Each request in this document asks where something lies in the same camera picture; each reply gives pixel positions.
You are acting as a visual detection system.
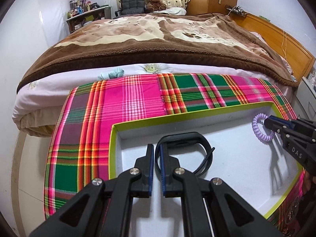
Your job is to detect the purple spiral hair tie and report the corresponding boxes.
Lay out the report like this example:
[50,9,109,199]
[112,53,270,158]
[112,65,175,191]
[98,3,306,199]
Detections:
[251,113,276,145]

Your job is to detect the black wristband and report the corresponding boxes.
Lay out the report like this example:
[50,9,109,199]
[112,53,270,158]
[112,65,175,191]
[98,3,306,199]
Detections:
[155,132,215,177]

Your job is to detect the person's right hand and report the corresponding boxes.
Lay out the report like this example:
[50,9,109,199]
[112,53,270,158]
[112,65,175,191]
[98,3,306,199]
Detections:
[302,171,316,195]

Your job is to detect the grey nightstand drawers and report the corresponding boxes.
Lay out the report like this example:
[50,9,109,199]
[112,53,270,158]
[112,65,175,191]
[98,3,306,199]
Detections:
[291,77,316,121]

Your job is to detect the yellow-green shallow tray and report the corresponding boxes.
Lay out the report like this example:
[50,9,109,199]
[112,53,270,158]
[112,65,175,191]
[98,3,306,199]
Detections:
[109,102,302,236]

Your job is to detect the pink plaid cloth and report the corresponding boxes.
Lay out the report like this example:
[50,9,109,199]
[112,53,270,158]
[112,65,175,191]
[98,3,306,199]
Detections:
[43,72,305,237]

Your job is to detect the wooden headboard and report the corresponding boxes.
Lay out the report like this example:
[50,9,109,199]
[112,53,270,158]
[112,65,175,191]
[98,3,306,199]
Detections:
[230,13,315,81]

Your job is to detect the brown fleece blanket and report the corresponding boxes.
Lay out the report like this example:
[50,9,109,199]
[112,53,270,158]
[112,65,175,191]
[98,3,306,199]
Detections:
[19,13,298,87]

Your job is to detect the white bed sheet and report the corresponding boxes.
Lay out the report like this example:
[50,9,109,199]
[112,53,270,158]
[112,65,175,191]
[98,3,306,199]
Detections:
[12,63,293,137]

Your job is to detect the brown teddy bear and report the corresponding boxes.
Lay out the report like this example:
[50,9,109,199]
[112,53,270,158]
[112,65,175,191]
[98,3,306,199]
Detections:
[146,0,166,13]

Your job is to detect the dark grey armchair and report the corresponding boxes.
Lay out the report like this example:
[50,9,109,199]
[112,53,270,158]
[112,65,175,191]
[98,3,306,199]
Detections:
[115,0,146,18]

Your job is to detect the cluttered side desk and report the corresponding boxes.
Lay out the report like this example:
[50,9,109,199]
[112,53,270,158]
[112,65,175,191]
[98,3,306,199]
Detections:
[66,6,111,33]

